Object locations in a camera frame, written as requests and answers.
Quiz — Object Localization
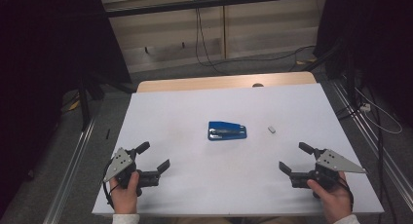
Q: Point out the black curtain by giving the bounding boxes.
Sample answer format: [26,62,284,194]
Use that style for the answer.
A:
[313,0,413,128]
[0,0,132,218]

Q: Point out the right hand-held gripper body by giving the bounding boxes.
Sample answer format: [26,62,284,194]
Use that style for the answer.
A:
[289,148,368,191]

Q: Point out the yellow floor tape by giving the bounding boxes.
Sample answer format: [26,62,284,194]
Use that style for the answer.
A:
[295,57,318,66]
[60,93,81,113]

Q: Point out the black tripod stand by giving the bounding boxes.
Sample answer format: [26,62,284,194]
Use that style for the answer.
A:
[77,71,137,131]
[305,38,361,103]

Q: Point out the white table cover sheet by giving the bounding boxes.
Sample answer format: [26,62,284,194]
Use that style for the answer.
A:
[92,83,385,217]

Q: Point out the black hanging cable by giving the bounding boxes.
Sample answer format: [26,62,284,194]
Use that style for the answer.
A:
[194,7,317,76]

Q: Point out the person's right hand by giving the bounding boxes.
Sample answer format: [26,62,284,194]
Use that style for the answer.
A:
[306,170,355,224]

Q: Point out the beige wall cabinet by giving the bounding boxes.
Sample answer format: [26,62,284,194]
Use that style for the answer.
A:
[98,0,327,74]

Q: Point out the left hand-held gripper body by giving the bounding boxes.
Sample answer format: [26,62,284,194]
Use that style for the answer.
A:
[103,147,161,198]

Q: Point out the light wooden table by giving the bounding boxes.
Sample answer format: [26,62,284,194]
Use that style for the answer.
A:
[135,71,318,93]

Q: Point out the hand-held gripper cable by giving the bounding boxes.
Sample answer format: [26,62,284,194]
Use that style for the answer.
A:
[101,159,120,210]
[337,175,356,212]

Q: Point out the white floor cable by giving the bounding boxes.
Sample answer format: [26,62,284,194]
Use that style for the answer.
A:
[354,87,404,135]

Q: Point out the person's left hand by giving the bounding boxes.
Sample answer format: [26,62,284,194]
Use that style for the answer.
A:
[109,170,141,215]

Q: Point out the right hand-held gripper cable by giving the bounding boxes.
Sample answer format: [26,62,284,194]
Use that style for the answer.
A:
[337,175,356,212]

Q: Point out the aluminium floor rail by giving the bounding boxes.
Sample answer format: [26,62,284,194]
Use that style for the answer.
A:
[42,116,97,224]
[330,80,413,212]

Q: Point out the black horizontal bar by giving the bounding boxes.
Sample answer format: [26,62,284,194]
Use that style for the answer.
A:
[104,0,327,19]

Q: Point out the blue stapler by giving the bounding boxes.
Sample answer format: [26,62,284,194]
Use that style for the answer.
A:
[207,120,248,142]

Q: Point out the left hand-held gripper cable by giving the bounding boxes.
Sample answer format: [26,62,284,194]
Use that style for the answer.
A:
[101,159,120,210]

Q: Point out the black floor cable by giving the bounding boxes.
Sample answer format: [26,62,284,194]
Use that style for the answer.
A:
[335,84,398,224]

